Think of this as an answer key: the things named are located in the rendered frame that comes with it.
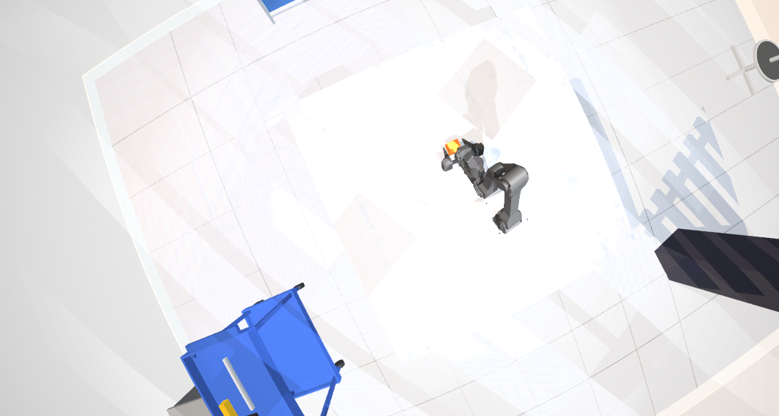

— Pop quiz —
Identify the orange block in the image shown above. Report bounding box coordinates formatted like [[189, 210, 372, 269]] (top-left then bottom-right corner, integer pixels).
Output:
[[445, 139, 461, 156]]

